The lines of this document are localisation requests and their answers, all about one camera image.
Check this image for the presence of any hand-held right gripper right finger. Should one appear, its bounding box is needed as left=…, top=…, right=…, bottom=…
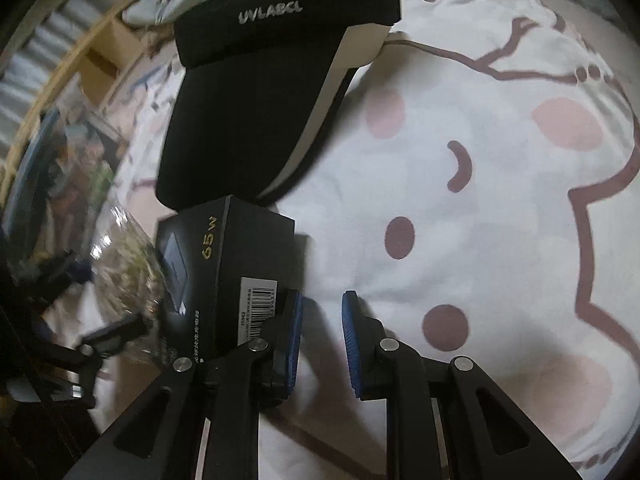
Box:
left=341, top=290, right=583, bottom=480

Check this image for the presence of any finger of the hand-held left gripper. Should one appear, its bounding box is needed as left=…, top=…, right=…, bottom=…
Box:
left=27, top=251, right=93, bottom=291
left=74, top=312, right=150, bottom=361

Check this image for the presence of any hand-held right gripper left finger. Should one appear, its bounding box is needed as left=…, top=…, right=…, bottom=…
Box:
left=65, top=287, right=306, bottom=480

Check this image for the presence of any clear plastic bag of clips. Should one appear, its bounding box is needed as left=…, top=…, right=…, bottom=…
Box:
left=90, top=205, right=166, bottom=361

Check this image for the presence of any black charger box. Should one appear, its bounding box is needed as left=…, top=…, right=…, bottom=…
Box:
left=155, top=195, right=296, bottom=376

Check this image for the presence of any black sun visor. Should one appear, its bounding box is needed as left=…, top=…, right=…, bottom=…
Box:
left=156, top=0, right=403, bottom=211

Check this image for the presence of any wooden bedside shelf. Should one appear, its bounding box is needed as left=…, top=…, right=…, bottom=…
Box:
left=0, top=0, right=151, bottom=171

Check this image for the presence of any pale grey curtain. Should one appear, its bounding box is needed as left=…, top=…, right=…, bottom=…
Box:
left=0, top=0, right=96, bottom=126

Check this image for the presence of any pink cartoon printed blanket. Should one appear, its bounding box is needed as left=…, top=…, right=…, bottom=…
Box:
left=100, top=0, right=640, bottom=480

